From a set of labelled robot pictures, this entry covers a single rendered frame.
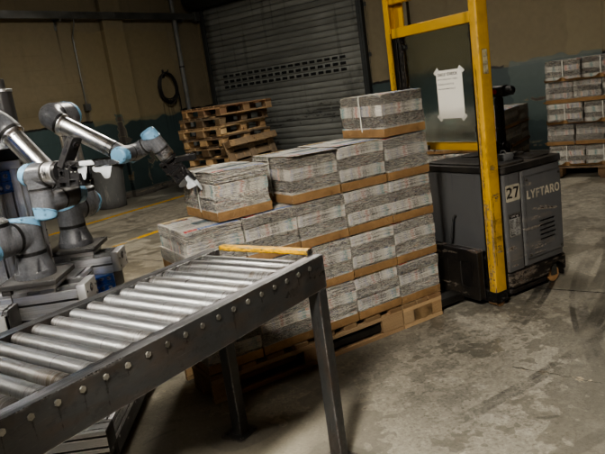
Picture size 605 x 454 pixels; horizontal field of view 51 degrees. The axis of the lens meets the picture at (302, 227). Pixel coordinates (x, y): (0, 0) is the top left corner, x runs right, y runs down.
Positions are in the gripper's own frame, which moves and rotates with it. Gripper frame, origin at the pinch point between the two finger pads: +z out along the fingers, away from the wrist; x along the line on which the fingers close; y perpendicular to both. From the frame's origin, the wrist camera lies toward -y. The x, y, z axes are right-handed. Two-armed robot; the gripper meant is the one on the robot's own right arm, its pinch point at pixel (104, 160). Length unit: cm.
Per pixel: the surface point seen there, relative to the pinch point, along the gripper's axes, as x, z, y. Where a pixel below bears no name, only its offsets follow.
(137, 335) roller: 25, 27, 48
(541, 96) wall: -767, 80, -65
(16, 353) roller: 39, -2, 50
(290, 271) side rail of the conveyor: -27, 48, 40
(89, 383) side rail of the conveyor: 48, 32, 53
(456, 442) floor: -74, 89, 114
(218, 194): -88, -15, 15
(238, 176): -95, -8, 8
